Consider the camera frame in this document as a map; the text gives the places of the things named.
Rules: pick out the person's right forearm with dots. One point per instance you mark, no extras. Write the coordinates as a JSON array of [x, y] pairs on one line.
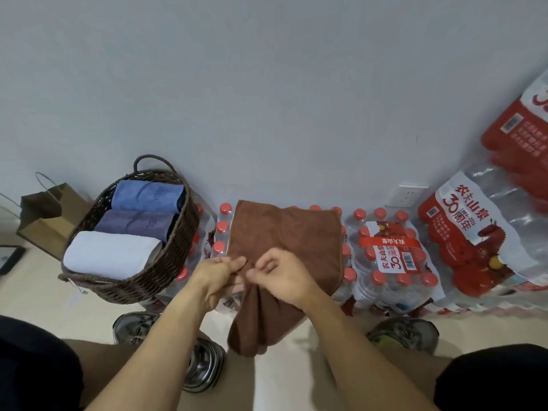
[[368, 359]]

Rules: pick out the dark grey towel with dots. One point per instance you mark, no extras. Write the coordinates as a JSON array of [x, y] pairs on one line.
[[132, 224]]

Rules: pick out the brown towel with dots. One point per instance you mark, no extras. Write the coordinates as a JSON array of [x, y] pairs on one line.
[[291, 231]]

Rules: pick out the white wall socket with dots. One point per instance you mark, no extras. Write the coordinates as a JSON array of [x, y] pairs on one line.
[[406, 196]]

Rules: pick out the person's grey shoe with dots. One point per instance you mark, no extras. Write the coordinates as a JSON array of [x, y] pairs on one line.
[[406, 333], [205, 363]]

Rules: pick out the person's left grey shoe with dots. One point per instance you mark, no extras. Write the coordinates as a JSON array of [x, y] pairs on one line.
[[205, 363]]

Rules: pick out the cream towel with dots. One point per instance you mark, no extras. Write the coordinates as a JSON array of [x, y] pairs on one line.
[[107, 254]]

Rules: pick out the person's right hand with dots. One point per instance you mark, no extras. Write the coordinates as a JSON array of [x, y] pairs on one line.
[[287, 278]]

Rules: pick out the light blue towel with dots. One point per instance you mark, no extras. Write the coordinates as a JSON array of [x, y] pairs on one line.
[[145, 196]]

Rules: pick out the person's right grey shoe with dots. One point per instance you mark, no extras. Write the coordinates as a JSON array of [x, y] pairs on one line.
[[406, 333]]

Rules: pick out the person's left forearm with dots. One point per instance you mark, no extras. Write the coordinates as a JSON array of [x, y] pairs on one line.
[[158, 359]]

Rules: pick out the brown paper bag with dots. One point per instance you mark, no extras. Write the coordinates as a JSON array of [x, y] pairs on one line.
[[47, 222]]

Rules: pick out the dark brown wicker basket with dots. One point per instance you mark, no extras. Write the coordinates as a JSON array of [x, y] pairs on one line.
[[171, 265]]

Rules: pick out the person's left hand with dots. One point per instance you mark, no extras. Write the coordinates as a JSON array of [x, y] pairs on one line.
[[214, 278]]

